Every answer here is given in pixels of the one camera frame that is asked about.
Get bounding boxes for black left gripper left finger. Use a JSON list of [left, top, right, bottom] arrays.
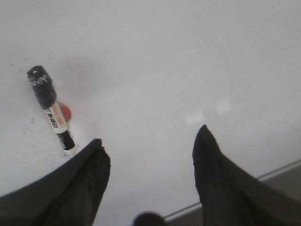
[[0, 139, 111, 226]]

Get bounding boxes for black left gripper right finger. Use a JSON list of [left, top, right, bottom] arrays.
[[192, 125, 301, 226]]

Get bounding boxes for white black whiteboard marker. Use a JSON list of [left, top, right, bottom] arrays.
[[27, 65, 76, 157]]

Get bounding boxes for white glossy whiteboard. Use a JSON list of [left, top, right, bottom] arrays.
[[0, 0, 301, 226]]

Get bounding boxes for round black camera mount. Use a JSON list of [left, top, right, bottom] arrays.
[[133, 212, 166, 226]]

